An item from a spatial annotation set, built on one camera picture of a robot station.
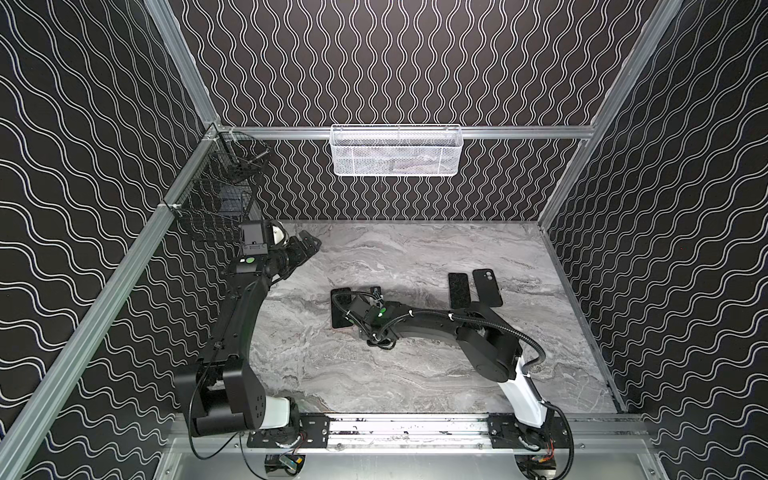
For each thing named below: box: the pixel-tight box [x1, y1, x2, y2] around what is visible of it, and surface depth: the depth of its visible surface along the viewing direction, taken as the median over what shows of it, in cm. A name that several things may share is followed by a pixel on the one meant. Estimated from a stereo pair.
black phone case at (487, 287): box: [472, 268, 503, 307], surface depth 105 cm
